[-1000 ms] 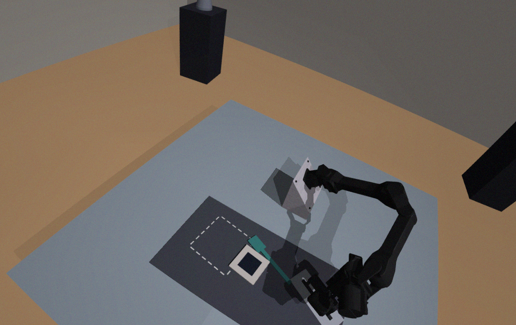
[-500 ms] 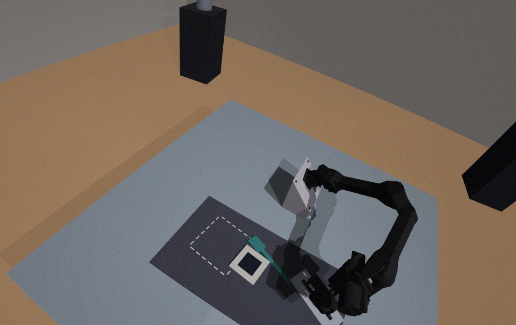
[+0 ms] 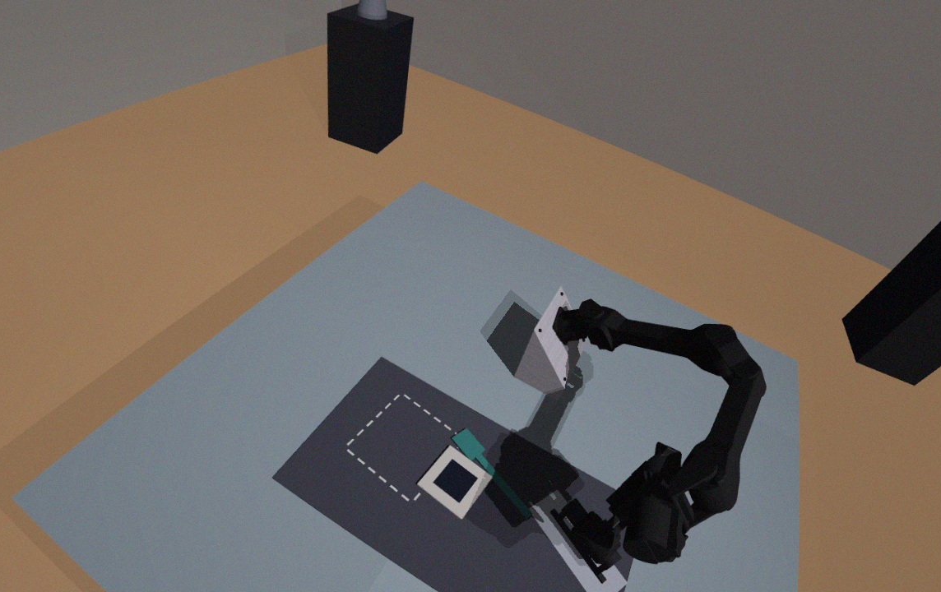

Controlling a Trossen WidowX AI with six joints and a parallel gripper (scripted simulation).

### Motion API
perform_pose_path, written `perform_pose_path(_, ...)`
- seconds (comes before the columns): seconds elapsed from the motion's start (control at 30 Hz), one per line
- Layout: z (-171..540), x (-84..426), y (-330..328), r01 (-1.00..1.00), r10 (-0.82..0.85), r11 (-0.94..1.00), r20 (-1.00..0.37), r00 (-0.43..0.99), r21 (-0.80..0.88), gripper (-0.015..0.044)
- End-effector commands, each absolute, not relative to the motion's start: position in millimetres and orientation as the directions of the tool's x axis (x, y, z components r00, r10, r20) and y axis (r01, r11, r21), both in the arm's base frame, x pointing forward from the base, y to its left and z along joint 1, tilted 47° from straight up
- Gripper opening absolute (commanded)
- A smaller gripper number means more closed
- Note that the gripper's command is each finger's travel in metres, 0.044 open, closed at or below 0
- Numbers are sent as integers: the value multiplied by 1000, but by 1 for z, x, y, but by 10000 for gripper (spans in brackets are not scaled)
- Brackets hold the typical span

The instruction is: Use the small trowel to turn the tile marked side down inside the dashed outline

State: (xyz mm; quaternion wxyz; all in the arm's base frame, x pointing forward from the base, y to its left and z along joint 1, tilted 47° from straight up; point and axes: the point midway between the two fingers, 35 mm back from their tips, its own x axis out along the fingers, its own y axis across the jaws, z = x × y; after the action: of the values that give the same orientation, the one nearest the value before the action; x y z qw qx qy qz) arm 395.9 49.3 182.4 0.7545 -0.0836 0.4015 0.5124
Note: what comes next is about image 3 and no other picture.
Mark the teal trowel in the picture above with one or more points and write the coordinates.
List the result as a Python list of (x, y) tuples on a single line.
[(471, 448)]

